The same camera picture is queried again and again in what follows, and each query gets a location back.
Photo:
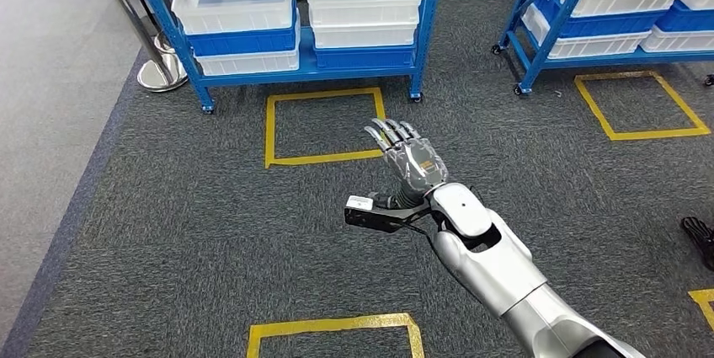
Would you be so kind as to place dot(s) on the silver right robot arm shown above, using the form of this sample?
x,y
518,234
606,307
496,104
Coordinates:
x,y
491,266

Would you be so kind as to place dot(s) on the yellow floor tape square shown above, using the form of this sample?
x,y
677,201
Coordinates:
x,y
658,134
334,323
323,94

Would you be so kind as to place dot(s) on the blue plastic bin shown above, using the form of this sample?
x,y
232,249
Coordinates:
x,y
608,25
362,58
691,19

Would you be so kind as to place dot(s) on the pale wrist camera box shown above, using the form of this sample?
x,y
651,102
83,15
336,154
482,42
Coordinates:
x,y
360,203

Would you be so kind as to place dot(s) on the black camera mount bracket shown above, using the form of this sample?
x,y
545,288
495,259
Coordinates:
x,y
374,221

